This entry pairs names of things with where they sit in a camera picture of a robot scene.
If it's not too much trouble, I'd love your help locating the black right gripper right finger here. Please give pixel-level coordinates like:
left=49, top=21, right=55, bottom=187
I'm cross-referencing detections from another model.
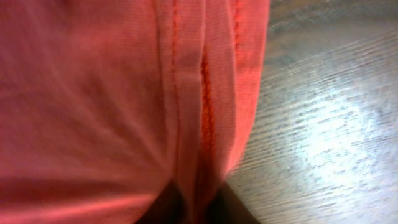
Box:
left=206, top=182, right=261, bottom=224

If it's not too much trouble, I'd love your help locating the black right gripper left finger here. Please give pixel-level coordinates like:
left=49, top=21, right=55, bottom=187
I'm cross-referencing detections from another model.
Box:
left=134, top=181, right=185, bottom=224

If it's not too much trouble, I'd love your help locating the red orange t-shirt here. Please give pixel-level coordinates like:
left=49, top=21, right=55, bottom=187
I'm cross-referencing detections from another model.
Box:
left=1, top=0, right=269, bottom=223

